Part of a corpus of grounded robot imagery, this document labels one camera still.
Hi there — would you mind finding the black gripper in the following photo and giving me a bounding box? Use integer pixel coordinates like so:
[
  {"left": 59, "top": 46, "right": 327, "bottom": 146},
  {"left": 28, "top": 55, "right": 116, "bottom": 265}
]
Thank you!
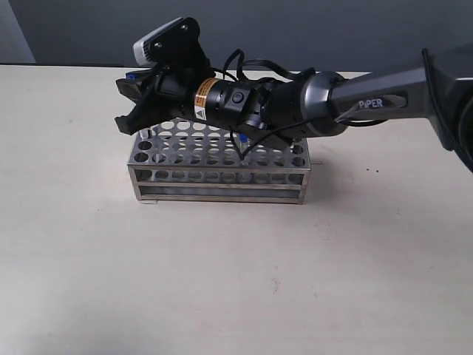
[{"left": 115, "top": 17, "right": 215, "bottom": 135}]

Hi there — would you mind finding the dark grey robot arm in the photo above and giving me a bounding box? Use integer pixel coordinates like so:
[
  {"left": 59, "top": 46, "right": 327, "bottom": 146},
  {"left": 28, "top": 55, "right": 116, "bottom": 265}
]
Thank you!
[{"left": 115, "top": 17, "right": 472, "bottom": 167}]

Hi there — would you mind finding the stainless steel test tube rack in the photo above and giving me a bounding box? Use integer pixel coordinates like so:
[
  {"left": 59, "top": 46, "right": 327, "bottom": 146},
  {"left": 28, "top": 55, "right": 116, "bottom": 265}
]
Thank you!
[{"left": 127, "top": 119, "right": 311, "bottom": 204}]

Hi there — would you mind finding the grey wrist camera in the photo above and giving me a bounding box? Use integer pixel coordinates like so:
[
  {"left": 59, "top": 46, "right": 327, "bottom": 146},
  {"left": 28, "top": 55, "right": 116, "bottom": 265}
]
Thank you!
[{"left": 132, "top": 17, "right": 184, "bottom": 66}]

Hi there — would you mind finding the black cable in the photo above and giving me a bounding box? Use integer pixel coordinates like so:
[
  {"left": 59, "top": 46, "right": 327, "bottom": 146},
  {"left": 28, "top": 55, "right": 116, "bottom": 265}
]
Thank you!
[{"left": 215, "top": 48, "right": 473, "bottom": 162}]

